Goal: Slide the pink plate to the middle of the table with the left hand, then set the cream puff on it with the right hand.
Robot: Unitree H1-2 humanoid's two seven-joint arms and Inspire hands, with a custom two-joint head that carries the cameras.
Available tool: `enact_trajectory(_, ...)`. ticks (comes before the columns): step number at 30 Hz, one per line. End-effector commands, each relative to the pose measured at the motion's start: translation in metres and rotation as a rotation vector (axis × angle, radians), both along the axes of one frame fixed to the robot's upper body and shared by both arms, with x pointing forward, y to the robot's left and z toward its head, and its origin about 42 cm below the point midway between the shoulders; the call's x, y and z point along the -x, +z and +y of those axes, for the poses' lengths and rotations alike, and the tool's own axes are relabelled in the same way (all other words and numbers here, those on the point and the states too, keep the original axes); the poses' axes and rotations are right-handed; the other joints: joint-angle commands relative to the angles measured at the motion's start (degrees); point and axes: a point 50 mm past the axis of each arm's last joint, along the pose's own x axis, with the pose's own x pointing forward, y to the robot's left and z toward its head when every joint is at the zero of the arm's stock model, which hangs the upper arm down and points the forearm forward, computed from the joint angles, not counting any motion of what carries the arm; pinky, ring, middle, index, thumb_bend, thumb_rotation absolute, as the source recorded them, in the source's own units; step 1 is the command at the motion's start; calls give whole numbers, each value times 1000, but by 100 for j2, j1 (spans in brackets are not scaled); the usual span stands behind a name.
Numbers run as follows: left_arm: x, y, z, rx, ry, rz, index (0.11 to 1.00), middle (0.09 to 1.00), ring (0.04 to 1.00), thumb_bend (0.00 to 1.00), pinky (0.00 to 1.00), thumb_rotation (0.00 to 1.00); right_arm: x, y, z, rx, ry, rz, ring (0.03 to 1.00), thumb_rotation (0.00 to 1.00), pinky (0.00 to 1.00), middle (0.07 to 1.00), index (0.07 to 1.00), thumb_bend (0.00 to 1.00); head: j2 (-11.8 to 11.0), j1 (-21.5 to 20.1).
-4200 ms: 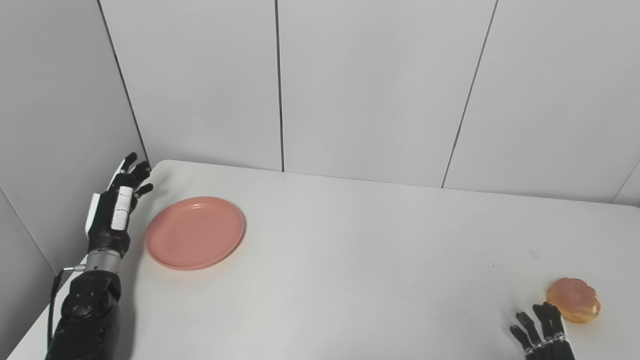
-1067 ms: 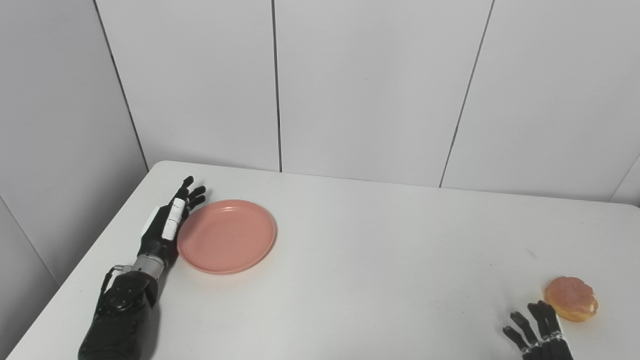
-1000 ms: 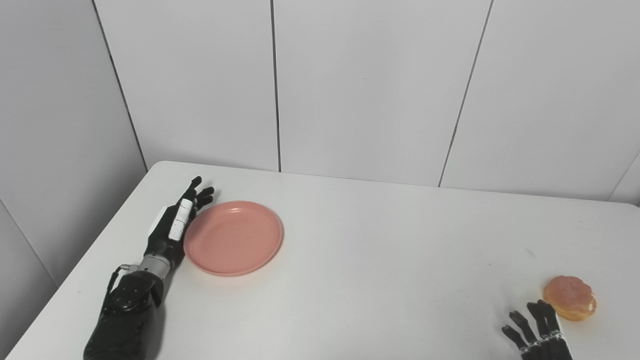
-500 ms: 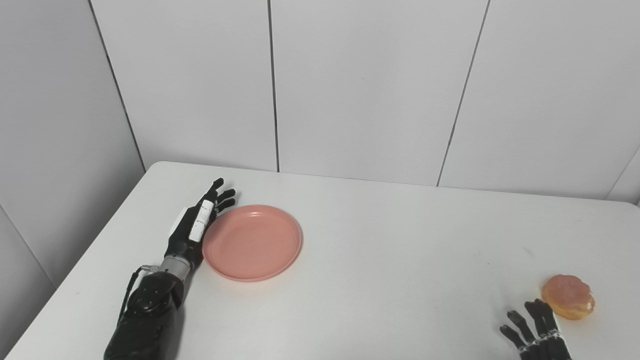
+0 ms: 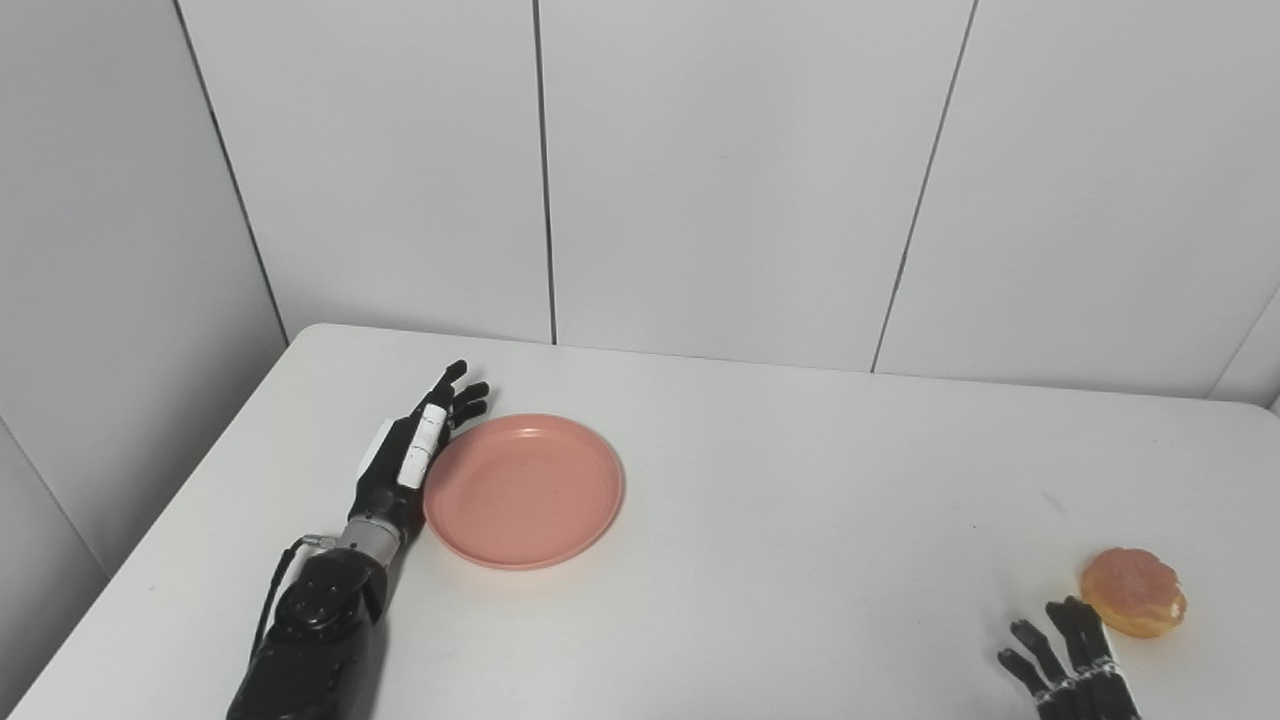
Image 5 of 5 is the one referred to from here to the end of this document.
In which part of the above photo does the pink round plate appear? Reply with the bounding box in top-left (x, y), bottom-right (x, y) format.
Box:
top-left (423, 414), bottom-right (626, 572)

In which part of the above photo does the golden cream puff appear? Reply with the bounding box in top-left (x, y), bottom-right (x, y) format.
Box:
top-left (1080, 547), bottom-right (1188, 638)

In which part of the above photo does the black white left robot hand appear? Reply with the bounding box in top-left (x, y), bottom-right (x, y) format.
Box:
top-left (346, 360), bottom-right (491, 548)

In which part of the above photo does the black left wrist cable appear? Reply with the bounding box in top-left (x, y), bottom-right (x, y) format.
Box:
top-left (249, 535), bottom-right (337, 661)

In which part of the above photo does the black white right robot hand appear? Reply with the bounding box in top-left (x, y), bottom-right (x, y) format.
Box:
top-left (997, 596), bottom-right (1142, 720)

